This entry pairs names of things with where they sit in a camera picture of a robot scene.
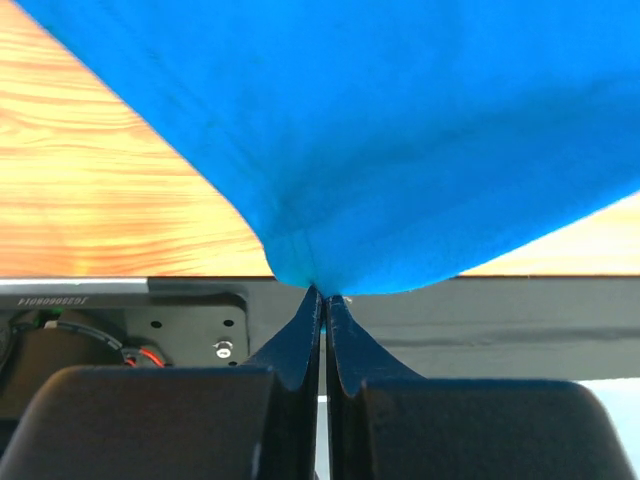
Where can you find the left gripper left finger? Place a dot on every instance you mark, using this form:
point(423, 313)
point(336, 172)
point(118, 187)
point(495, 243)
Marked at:
point(256, 420)

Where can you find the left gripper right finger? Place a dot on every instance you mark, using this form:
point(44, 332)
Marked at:
point(386, 421)

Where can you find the blue t shirt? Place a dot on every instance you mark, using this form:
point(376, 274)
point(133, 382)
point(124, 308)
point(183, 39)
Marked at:
point(377, 147)

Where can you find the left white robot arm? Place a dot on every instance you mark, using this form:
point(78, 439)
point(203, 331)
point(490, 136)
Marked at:
point(34, 348)

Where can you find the black base cloth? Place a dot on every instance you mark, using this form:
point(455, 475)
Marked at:
point(558, 328)

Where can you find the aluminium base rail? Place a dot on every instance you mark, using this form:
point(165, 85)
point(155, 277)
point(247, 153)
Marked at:
point(73, 286)

